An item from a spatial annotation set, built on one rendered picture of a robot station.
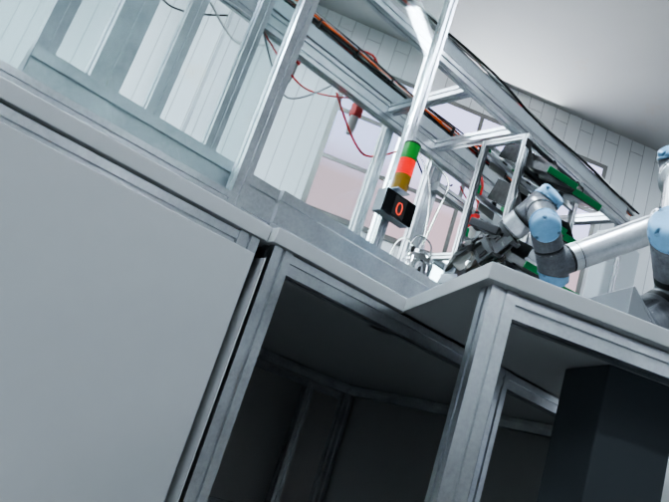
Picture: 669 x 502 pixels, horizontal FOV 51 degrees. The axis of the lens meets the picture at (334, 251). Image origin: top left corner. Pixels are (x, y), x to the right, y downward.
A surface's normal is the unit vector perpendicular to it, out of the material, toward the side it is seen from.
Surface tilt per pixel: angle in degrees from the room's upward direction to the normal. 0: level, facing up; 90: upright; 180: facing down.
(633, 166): 90
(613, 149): 90
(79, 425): 90
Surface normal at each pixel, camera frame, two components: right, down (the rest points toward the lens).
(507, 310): 0.22, -0.21
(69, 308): 0.63, -0.02
